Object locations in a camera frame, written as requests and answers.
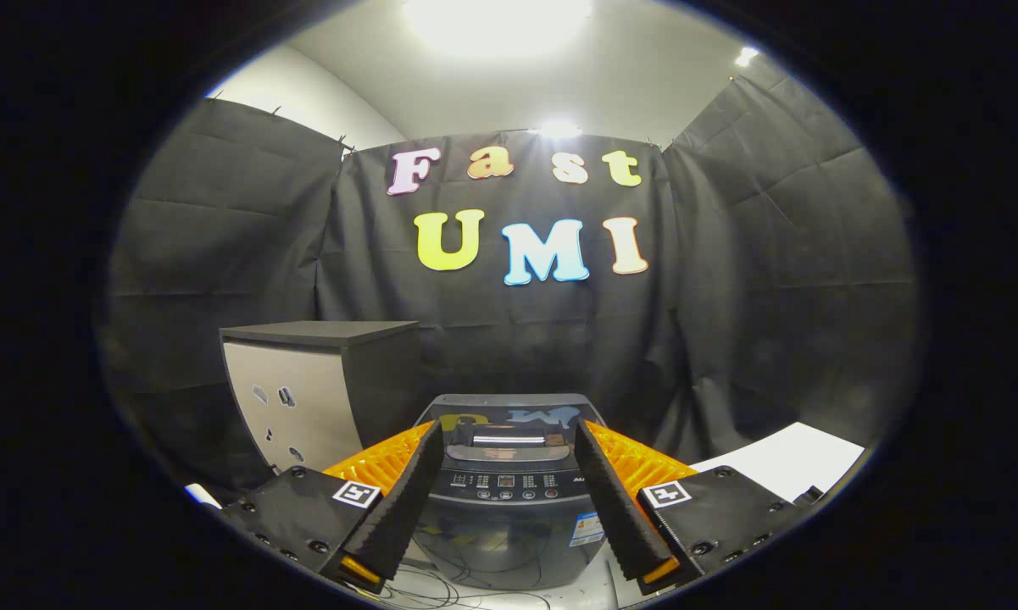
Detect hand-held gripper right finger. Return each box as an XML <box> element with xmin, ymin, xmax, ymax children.
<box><xmin>574</xmin><ymin>419</ymin><xmax>823</xmax><ymax>596</ymax></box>

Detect thin black floor cables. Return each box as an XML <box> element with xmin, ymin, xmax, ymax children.
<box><xmin>381</xmin><ymin>559</ymin><xmax>560</xmax><ymax>610</ymax></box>

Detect grey cabinet with black top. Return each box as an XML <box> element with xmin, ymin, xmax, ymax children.
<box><xmin>219</xmin><ymin>320</ymin><xmax>422</xmax><ymax>475</ymax></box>

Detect dark grey washing machine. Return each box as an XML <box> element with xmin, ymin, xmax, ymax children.
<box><xmin>411</xmin><ymin>394</ymin><xmax>615</xmax><ymax>591</ymax></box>

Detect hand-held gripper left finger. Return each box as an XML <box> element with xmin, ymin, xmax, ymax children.
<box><xmin>220</xmin><ymin>421</ymin><xmax>446</xmax><ymax>594</ymax></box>

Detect white board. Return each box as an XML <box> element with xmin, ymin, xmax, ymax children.
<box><xmin>691</xmin><ymin>422</ymin><xmax>865</xmax><ymax>502</ymax></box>

